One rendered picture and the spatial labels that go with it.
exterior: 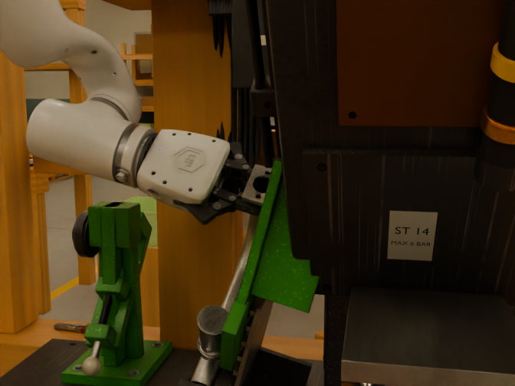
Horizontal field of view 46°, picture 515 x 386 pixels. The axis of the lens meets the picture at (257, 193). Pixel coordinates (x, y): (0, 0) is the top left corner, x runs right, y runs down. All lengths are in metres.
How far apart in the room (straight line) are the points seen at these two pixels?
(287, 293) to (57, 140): 0.36
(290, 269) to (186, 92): 0.47
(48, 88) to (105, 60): 11.60
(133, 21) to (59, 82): 1.88
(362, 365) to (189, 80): 0.68
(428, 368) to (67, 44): 0.55
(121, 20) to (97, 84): 10.92
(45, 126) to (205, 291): 0.44
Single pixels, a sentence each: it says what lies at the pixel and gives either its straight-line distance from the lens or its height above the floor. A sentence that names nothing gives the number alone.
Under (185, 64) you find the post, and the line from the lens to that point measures 1.07.
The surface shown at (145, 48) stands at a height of 2.15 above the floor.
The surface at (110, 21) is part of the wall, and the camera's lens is 11.91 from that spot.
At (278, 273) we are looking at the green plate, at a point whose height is 1.14.
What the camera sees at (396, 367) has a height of 1.13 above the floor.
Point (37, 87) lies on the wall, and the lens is 12.59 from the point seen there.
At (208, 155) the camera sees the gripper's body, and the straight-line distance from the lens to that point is 0.80.
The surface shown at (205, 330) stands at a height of 1.08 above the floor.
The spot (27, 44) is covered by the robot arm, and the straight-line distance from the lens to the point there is 0.78.
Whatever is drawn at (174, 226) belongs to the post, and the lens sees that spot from 1.10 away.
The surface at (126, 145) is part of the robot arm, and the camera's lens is 0.80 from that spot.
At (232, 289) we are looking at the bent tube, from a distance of 0.85.
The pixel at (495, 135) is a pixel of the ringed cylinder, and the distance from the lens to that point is 0.51.
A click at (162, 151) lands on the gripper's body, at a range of 0.81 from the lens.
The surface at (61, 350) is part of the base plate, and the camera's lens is 1.16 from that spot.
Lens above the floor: 1.34
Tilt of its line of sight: 9 degrees down
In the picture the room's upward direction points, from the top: straight up
